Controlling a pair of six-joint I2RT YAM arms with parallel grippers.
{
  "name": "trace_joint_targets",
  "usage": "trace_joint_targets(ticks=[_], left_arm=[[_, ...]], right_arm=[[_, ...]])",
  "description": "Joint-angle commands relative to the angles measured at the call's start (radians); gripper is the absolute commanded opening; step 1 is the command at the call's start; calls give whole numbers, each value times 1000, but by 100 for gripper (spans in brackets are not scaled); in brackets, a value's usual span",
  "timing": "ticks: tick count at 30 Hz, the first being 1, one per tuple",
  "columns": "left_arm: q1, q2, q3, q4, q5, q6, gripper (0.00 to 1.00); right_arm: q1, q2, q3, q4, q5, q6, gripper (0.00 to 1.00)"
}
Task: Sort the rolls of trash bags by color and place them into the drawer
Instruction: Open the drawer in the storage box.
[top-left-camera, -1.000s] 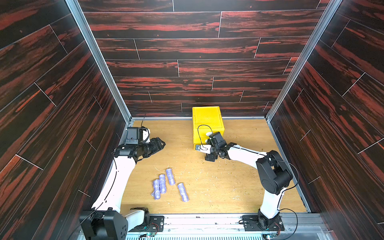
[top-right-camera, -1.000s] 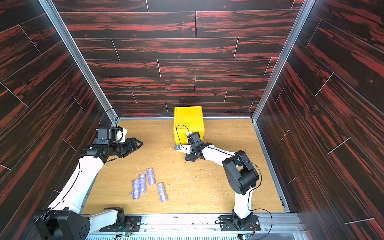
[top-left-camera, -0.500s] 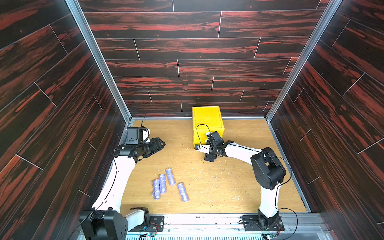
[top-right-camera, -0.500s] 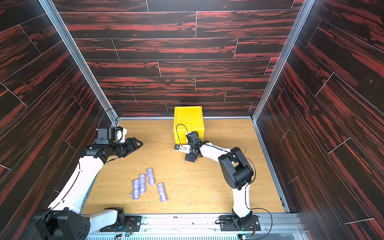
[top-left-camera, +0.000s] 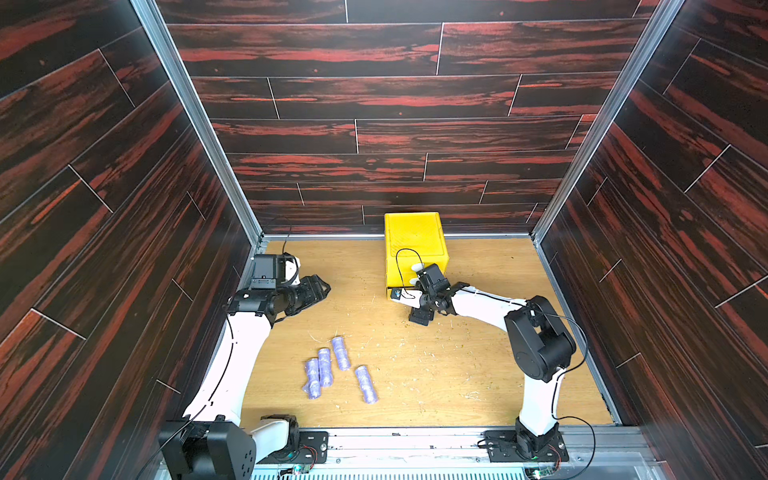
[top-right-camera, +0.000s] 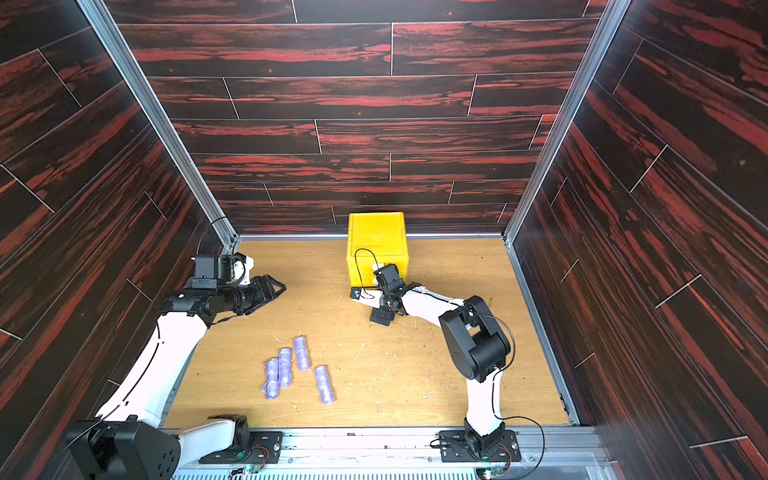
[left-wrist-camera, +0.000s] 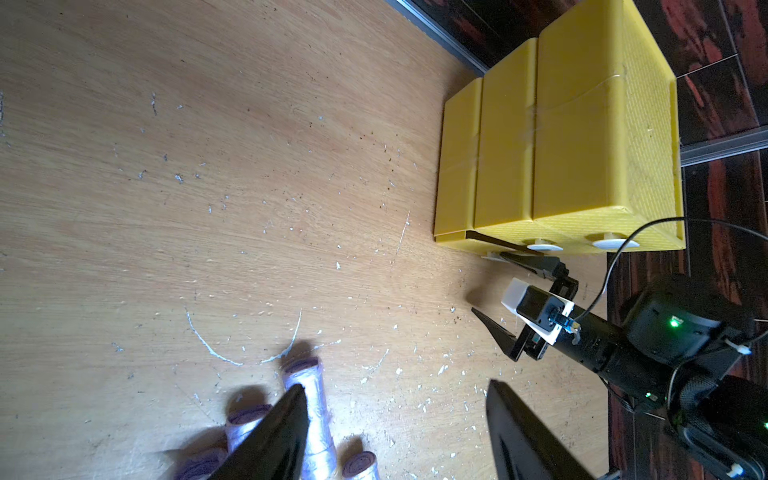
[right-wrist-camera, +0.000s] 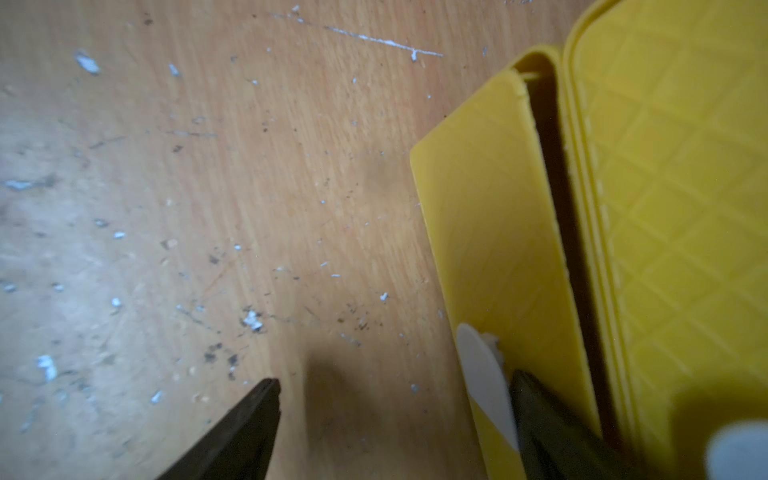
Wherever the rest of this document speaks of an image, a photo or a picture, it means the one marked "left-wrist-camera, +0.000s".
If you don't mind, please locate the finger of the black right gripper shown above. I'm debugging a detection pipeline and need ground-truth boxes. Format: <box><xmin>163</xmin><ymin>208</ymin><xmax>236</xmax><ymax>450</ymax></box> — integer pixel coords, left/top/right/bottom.
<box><xmin>471</xmin><ymin>307</ymin><xmax>525</xmax><ymax>362</ymax></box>
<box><xmin>466</xmin><ymin>230</ymin><xmax>567</xmax><ymax>281</ymax></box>

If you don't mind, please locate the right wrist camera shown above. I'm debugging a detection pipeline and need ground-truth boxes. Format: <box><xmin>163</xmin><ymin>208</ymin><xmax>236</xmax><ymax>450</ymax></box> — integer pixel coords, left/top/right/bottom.
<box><xmin>501</xmin><ymin>278</ymin><xmax>579</xmax><ymax>345</ymax></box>

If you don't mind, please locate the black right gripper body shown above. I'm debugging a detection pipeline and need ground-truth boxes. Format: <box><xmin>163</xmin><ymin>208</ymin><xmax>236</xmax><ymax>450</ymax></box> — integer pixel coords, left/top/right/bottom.
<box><xmin>517</xmin><ymin>275</ymin><xmax>684</xmax><ymax>399</ymax></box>

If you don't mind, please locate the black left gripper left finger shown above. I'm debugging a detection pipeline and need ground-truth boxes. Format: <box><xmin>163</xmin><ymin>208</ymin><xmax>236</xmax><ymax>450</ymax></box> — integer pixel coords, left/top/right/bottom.
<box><xmin>210</xmin><ymin>384</ymin><xmax>309</xmax><ymax>480</ymax></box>

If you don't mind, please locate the yellow plastic drawer box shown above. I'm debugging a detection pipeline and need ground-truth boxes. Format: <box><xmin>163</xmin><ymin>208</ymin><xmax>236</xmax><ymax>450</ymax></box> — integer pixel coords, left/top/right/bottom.
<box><xmin>433</xmin><ymin>1</ymin><xmax>686</xmax><ymax>255</ymax></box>

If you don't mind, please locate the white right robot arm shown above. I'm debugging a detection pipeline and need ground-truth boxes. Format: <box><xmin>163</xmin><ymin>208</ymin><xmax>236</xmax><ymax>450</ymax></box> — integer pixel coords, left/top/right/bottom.
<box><xmin>483</xmin><ymin>239</ymin><xmax>767</xmax><ymax>479</ymax></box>

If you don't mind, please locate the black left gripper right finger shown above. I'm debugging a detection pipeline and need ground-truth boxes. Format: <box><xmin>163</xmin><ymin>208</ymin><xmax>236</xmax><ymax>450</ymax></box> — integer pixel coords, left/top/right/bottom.
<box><xmin>486</xmin><ymin>380</ymin><xmax>592</xmax><ymax>480</ymax></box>

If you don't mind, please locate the purple trash bag roll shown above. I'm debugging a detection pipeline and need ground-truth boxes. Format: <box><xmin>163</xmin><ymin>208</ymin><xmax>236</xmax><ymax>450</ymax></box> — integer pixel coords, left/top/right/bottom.
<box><xmin>283</xmin><ymin>357</ymin><xmax>337</xmax><ymax>479</ymax></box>
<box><xmin>225</xmin><ymin>404</ymin><xmax>272</xmax><ymax>454</ymax></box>
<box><xmin>174</xmin><ymin>448</ymin><xmax>228</xmax><ymax>480</ymax></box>
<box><xmin>342</xmin><ymin>451</ymin><xmax>380</xmax><ymax>480</ymax></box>

